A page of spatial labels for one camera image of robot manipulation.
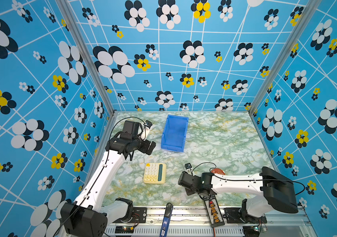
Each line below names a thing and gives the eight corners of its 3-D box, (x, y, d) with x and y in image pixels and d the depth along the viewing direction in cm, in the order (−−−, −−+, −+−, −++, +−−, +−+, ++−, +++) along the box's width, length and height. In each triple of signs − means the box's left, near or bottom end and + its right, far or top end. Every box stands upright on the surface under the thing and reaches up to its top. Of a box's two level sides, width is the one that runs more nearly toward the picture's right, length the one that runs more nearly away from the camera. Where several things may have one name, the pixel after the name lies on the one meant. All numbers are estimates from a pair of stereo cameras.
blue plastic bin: (160, 150, 100) (159, 142, 92) (168, 123, 115) (168, 114, 107) (182, 154, 98) (183, 146, 90) (187, 126, 113) (189, 117, 105)
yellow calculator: (143, 183, 86) (142, 182, 84) (145, 165, 93) (145, 163, 91) (165, 183, 86) (165, 182, 84) (166, 165, 93) (166, 163, 91)
